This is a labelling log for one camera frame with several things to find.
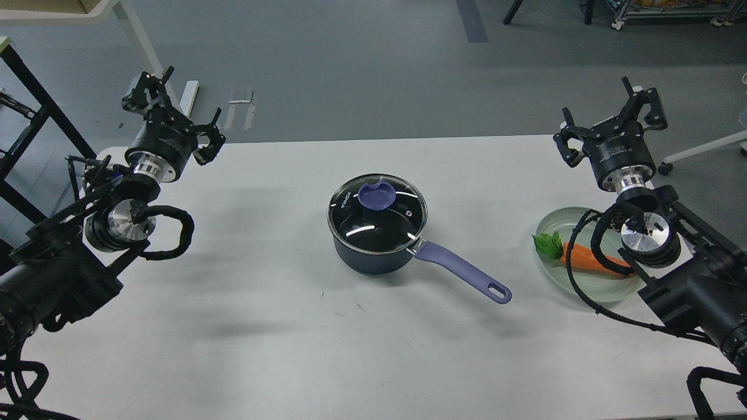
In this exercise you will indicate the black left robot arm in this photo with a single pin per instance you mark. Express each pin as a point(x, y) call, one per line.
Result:
point(70, 266)

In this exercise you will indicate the blue saucepan with purple handle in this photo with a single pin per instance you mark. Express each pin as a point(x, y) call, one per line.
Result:
point(423, 250)

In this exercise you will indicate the pale green plate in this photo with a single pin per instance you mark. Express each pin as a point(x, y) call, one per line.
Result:
point(603, 289)

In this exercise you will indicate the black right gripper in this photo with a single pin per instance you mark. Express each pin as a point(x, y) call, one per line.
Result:
point(620, 156)

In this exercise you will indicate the orange toy carrot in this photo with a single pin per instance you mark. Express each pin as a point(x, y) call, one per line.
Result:
point(582, 258)

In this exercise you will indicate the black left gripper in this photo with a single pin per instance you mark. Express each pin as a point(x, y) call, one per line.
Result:
point(162, 133)

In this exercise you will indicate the wheeled metal cart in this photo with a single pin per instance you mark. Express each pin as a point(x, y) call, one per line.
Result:
point(718, 13)

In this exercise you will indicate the white chair base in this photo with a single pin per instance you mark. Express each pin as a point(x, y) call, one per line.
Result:
point(667, 165)

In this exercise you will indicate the glass lid with blue knob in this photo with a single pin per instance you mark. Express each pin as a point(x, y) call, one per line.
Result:
point(377, 214)

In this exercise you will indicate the white desk frame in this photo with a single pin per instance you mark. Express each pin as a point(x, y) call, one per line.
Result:
point(80, 13)

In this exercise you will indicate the black metal rack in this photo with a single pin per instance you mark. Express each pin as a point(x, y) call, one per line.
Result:
point(48, 110)

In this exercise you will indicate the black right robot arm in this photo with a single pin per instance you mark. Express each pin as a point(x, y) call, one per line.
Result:
point(694, 277)

